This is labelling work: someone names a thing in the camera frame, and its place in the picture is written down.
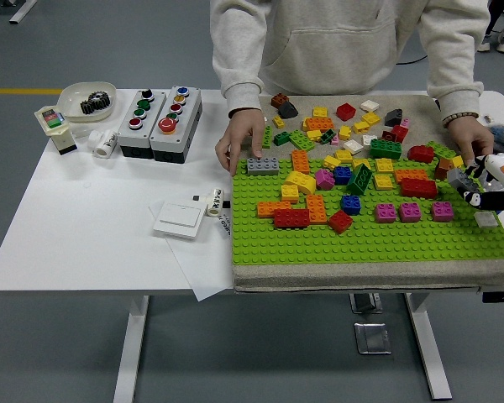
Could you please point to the yellow two-by-two brick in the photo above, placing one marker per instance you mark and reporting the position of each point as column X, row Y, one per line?
column 370, row 119
column 320, row 112
column 384, row 165
column 383, row 181
column 290, row 193

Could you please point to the white labelled tube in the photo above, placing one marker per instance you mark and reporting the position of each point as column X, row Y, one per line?
column 215, row 201

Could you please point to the yellow curved brick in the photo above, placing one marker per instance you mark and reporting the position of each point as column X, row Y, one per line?
column 301, row 182

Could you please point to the orange two-by-four brick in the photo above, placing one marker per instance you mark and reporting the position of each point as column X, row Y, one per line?
column 271, row 209
column 408, row 173
column 300, row 161
column 319, row 123
column 316, row 206

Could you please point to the small dark green brick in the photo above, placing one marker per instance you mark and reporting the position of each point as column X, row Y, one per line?
column 327, row 135

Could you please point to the dark green two-by-four brick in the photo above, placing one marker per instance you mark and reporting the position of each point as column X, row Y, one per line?
column 385, row 149

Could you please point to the dark red brick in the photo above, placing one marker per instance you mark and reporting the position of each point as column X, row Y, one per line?
column 388, row 136

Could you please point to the white square plate brick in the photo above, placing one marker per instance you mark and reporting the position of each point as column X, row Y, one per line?
column 486, row 219
column 370, row 106
column 353, row 146

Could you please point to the green studded baseplate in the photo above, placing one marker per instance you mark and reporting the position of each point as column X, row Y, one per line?
column 277, row 247

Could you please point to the person's torso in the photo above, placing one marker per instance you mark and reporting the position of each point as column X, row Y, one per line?
column 340, row 42

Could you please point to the dark metal gear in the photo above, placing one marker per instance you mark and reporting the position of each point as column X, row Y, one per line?
column 101, row 98
column 90, row 107

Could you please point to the black table control panel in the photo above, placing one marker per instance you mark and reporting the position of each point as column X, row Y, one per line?
column 502, row 296

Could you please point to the small white brick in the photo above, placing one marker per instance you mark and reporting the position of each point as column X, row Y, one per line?
column 369, row 140

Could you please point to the red curved brick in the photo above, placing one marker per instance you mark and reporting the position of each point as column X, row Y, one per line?
column 421, row 153

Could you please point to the brown-orange brick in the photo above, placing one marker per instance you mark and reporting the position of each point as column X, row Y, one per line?
column 443, row 169

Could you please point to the grey emergency-stop control box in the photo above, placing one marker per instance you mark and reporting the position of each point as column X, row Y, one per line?
column 185, row 121

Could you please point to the dark grey slope brick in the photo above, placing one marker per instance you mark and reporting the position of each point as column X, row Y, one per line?
column 394, row 118
column 288, row 110

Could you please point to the white paper sheet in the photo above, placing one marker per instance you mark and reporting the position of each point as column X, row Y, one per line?
column 201, row 268

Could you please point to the metal floor box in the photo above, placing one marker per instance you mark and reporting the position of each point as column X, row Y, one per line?
column 372, row 338

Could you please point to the grey four-button control box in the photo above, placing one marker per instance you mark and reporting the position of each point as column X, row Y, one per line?
column 145, row 132

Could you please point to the lime two-by-four brick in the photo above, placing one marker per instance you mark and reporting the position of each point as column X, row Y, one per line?
column 301, row 140
column 441, row 149
column 268, row 137

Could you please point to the metal floor socket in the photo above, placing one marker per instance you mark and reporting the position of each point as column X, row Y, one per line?
column 365, row 303

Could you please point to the white desk foot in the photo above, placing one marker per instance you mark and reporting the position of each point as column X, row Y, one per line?
column 23, row 12

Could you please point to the white plastic bowl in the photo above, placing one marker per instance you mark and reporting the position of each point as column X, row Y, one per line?
column 73, row 98

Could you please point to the brown two-by-two brick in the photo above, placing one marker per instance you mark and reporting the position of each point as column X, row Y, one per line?
column 280, row 100

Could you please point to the red two-by-two brick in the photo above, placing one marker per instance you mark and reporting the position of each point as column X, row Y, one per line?
column 340, row 221
column 346, row 111
column 401, row 133

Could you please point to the small yellow brick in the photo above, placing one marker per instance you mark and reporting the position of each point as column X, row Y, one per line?
column 361, row 127
column 345, row 133
column 278, row 122
column 457, row 161
column 343, row 155
column 331, row 162
column 360, row 161
column 313, row 135

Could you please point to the blue two-by-two brick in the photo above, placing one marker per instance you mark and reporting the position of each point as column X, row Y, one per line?
column 342, row 175
column 351, row 205

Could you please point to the person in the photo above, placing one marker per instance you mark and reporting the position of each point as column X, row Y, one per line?
column 484, row 44

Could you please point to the red two-by-four brick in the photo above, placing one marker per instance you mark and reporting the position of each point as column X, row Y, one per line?
column 419, row 188
column 292, row 218

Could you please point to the pink two-by-two brick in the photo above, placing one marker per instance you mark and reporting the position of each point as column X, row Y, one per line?
column 442, row 211
column 325, row 179
column 385, row 213
column 410, row 212

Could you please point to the grey two-by-four brick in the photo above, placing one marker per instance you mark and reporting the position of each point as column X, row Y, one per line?
column 460, row 178
column 264, row 167

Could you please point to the person's right hand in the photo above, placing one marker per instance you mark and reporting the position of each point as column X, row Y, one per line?
column 239, row 130

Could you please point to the white wall switch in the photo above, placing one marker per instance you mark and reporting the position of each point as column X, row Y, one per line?
column 178, row 218

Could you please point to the small brass screw part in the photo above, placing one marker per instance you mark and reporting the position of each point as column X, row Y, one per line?
column 487, row 118

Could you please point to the beige red-green switch unit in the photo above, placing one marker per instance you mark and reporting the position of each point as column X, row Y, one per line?
column 54, row 119

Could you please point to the person's left hand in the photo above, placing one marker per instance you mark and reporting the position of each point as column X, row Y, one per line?
column 470, row 134

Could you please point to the white table leg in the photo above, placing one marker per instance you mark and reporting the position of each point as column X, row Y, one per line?
column 428, row 348
column 130, row 357

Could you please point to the white pipe tee fitting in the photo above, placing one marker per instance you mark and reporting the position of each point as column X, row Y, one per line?
column 105, row 147

